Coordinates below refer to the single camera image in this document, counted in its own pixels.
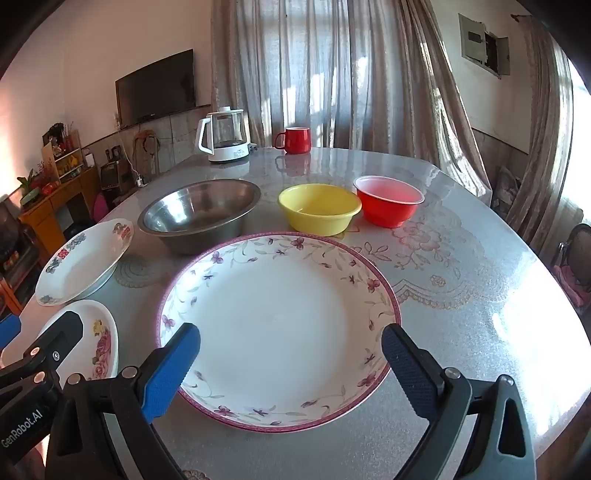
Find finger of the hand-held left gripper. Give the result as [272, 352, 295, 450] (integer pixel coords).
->
[0, 315, 22, 348]
[0, 311, 84, 393]

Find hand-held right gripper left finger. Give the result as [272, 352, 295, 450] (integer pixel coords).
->
[45, 322, 202, 480]

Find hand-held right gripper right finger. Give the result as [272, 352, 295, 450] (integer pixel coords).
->
[381, 323, 539, 480]

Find small pink rose plate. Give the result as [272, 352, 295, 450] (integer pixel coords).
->
[34, 299, 119, 381]

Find white plate blue red flowers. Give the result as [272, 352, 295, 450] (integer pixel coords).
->
[35, 218, 135, 306]

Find large purple floral rimmed plate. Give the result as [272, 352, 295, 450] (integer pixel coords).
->
[156, 232, 402, 433]

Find red plastic bowl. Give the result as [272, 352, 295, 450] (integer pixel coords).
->
[353, 175, 426, 229]

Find stainless steel bowl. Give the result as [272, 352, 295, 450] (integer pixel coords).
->
[137, 179, 262, 256]

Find yellow plastic bowl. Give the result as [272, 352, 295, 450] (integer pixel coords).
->
[277, 184, 363, 237]

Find black wooden armchair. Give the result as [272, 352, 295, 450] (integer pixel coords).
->
[0, 198, 38, 315]

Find orange wooden cabinet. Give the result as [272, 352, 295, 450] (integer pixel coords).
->
[18, 166, 100, 257]

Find red green table ornaments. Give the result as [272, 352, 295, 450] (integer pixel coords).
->
[18, 171, 61, 204]

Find small wooden shelf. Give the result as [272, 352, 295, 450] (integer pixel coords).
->
[41, 122, 84, 181]

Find pink cloth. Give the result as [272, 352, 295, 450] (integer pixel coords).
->
[554, 265, 591, 308]

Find white glass kettle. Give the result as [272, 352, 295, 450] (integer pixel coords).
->
[197, 106, 250, 163]

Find red mug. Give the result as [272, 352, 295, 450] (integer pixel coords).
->
[273, 126, 311, 154]

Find black television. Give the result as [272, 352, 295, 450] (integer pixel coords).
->
[115, 49, 197, 130]

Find narrow grey curtain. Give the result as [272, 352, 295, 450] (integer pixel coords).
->
[505, 14, 578, 241]

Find wide sheer grey curtain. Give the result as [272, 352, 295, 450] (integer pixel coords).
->
[211, 0, 492, 204]

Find wall electrical panel box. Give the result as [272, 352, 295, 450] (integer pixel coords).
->
[458, 13, 511, 79]

